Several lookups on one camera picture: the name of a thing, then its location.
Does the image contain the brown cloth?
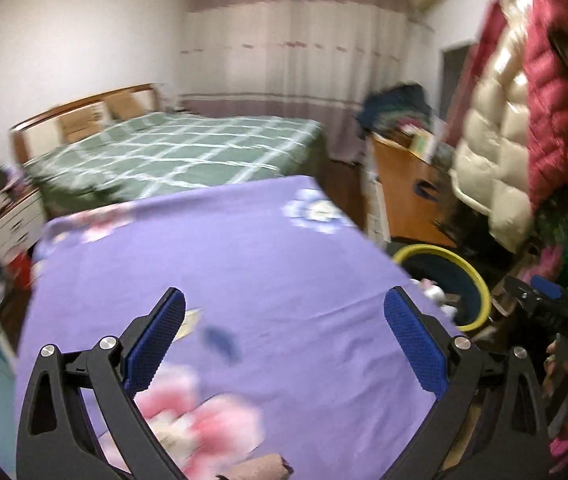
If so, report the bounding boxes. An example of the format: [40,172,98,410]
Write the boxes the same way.
[231,452,295,480]

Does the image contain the brown pillow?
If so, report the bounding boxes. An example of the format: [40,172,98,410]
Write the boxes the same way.
[106,97,140,121]
[59,110,107,143]

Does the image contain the pink and white curtain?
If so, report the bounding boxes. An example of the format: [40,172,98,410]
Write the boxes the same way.
[181,0,437,116]

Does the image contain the blue trash bin yellow rim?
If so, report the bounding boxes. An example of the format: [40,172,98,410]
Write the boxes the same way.
[393,244,490,333]

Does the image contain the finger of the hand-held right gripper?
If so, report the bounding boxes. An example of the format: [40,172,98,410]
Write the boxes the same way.
[501,275,564,313]

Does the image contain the red puffer jacket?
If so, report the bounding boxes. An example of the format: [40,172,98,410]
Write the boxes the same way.
[524,0,568,211]

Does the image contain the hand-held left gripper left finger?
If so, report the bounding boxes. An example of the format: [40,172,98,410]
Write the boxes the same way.
[16,287,187,480]

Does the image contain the white puffer jacket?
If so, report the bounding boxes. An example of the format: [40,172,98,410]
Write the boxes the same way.
[448,0,537,253]

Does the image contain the pink fluffy garment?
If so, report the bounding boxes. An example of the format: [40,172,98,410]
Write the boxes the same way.
[538,245,564,281]

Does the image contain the green checked bedspread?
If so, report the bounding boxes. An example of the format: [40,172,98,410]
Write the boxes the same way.
[24,112,327,206]

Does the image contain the wooden bed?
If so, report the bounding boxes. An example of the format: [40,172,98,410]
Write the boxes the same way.
[9,82,329,206]

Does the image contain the white nightstand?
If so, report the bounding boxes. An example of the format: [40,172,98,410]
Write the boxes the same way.
[0,187,47,266]

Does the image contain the red bucket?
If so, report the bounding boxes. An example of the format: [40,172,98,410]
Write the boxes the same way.
[11,252,35,291]

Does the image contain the green card box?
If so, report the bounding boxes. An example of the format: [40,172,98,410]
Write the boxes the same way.
[409,130,437,163]

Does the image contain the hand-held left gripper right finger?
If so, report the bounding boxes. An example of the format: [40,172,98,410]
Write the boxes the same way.
[384,286,552,480]

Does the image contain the wooden desk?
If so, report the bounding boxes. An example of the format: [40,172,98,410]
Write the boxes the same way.
[369,132,457,248]

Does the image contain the small paper scrap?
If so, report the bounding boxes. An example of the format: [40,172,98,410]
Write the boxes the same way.
[180,310,203,337]

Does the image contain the black television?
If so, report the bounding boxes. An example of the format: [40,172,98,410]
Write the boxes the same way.
[438,45,474,126]

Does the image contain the pile of clothes on chair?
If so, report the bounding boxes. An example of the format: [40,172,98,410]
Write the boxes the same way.
[356,82,434,136]

